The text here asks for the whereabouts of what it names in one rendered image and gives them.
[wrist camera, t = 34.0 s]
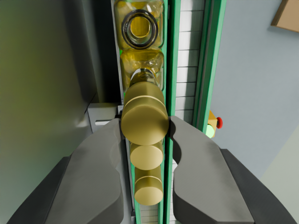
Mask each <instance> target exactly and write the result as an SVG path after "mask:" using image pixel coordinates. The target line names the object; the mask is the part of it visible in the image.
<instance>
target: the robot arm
mask: <svg viewBox="0 0 299 224"><path fill-rule="evenodd" d="M168 118H169V129H168V137H170V138H171V140H172V141H173V154H172V158H173V160H174V161H175V162H176V164H177V167H176V168H175V169H174V176H173V194H172V197H173V214H174V217H175V218H176V219H177V220H178V221H179V222H180V223H182V224H297V222H296V221H295V219H294V218H293V217H292V215H291V214H290V213H289V212H288V210H287V209H286V208H285V207H284V205H283V204H282V203H281V202H280V201H279V200H278V198H277V197H276V196H275V195H274V194H273V193H272V192H271V191H270V190H269V189H268V188H267V187H266V186H265V185H264V184H263V183H262V182H261V181H260V180H259V179H258V178H257V177H256V176H255V175H254V174H253V173H251V172H250V171H249V170H248V169H247V168H246V167H245V166H244V165H243V164H242V163H241V162H240V161H239V160H238V159H237V158H236V157H235V156H234V155H233V154H232V153H231V152H230V151H229V150H228V149H221V148H220V147H219V146H218V145H217V144H216V143H215V142H214V141H213V140H212V139H211V138H210V137H208V136H207V135H206V134H204V133H203V132H201V131H200V130H198V129H197V128H195V127H193V126H192V125H190V124H188V123H187V122H185V121H183V120H182V119H180V118H178V117H177V116H169V117H168ZM121 140H123V133H122V131H121V119H119V118H115V119H112V120H111V121H110V122H108V123H107V124H105V125H104V126H103V127H101V128H100V129H98V130H97V131H96V132H94V133H93V134H92V135H90V136H89V137H88V138H87V139H85V140H84V141H83V142H82V143H81V144H80V145H79V146H78V147H77V148H76V149H75V150H74V151H73V152H72V153H71V155H70V156H65V157H63V158H62V159H61V160H60V161H59V162H58V163H57V165H56V166H55V167H54V168H53V169H52V170H51V171H50V173H49V174H48V175H47V176H46V177H45V178H44V179H43V180H42V181H41V182H40V184H39V185H38V186H37V187H36V188H35V189H34V190H33V192H32V193H31V194H30V195H29V196H28V197H27V198H26V200H25V201H24V202H23V203H22V204H21V205H20V207H19V208H18V209H17V210H16V211H15V212H14V214H13V215H12V217H11V218H10V219H9V221H8V222H7V223H6V224H120V223H121V222H122V221H123V218H124V202H123V193H122V187H121V178H120V173H119V172H118V171H117V170H116V167H117V165H118V164H119V162H120V153H119V146H118V144H119V143H120V141H121Z"/></svg>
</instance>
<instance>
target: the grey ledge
mask: <svg viewBox="0 0 299 224"><path fill-rule="evenodd" d="M118 103H119V102H115V103H91V104H89V106H88V108H87V109H88V114H89V120H90V124H91V129H92V133H94V132H96V131H97V130H98V129H100V128H101V127H103V125H96V124H95V121H96V120H112V119H114V117H115V115H119V114H118ZM118 146H119V153H120V162H119V164H118V165H117V167H116V170H117V171H118V172H119V173H120V178H121V187H122V193H123V202H124V218H123V221H122V222H121V223H120V224H132V220H131V212H133V203H132V195H131V186H130V178H129V166H128V157H127V149H126V140H125V139H124V140H121V141H120V143H119V144H118Z"/></svg>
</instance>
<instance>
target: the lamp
mask: <svg viewBox="0 0 299 224"><path fill-rule="evenodd" d="M206 135H207V136H208V137H210V138H211V137H212V136H213V135H214V129H213V127H212V126H211V125H210V124H207V130H206Z"/></svg>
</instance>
